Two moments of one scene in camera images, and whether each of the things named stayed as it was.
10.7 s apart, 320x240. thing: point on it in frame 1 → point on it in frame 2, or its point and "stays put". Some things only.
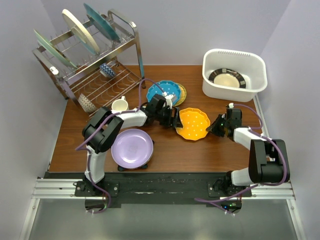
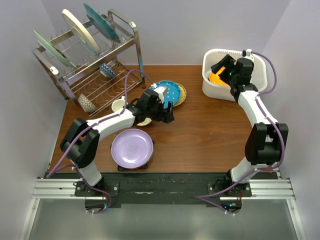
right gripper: [213, 128] → [227, 62]
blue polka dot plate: [169, 87] stays put
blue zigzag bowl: [106, 71] stays put
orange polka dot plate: [194, 122] → [215, 78]
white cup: [120, 104] stays put
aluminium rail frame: [282, 189] stays put
